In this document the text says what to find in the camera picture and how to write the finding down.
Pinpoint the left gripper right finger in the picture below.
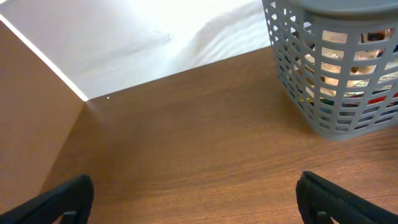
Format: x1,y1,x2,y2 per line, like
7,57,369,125
295,171,397,224

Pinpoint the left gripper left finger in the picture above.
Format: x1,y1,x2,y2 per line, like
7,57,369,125
1,174,94,224

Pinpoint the orange spaghetti packet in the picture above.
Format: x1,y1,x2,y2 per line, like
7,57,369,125
368,93,398,107

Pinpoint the beige flour bag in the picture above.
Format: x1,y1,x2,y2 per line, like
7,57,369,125
303,28,397,98

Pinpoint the grey plastic basket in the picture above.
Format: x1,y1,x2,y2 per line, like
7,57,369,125
262,0,397,140

